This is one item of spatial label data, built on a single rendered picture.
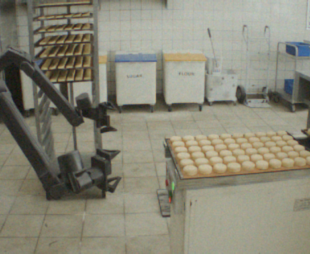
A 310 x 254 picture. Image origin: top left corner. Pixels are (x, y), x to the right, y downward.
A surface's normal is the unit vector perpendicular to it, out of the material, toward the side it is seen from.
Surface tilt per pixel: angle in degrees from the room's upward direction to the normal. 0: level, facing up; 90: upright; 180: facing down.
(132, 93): 93
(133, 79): 92
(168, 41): 90
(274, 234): 90
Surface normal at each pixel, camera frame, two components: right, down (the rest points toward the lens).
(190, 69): 0.06, 0.34
